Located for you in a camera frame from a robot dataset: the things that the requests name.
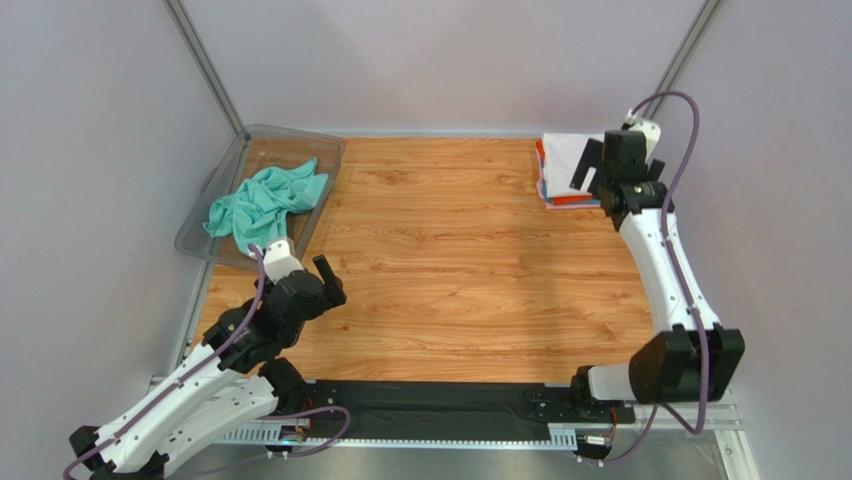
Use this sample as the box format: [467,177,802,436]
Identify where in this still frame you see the aluminium frame rail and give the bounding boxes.
[116,375,760,480]

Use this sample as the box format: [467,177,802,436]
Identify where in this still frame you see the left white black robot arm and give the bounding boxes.
[63,251,347,479]

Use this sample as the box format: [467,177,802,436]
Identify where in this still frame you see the folded orange t shirt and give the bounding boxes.
[537,138,600,206]

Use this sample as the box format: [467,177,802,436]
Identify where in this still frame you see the clear plastic bin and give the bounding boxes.
[175,124,345,269]

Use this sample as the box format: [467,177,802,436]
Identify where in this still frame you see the folded teal t shirt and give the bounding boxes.
[539,159,600,206]

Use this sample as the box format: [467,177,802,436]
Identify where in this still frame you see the white t shirt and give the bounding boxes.
[540,133,603,200]

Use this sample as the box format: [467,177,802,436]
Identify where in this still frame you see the mint green t shirt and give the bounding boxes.
[203,158,330,258]

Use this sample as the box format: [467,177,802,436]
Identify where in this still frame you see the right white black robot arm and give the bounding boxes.
[571,126,745,422]

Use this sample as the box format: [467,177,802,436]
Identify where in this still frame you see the left aluminium corner post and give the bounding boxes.
[162,0,244,135]

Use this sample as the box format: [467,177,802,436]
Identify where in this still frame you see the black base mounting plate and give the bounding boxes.
[298,380,636,442]

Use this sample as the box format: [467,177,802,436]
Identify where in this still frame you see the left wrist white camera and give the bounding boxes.
[259,237,305,283]

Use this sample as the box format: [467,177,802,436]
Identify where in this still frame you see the right aluminium corner post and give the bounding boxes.
[655,0,726,93]

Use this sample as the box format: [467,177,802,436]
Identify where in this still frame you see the aluminium corner post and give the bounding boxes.
[655,0,726,93]
[162,0,244,135]

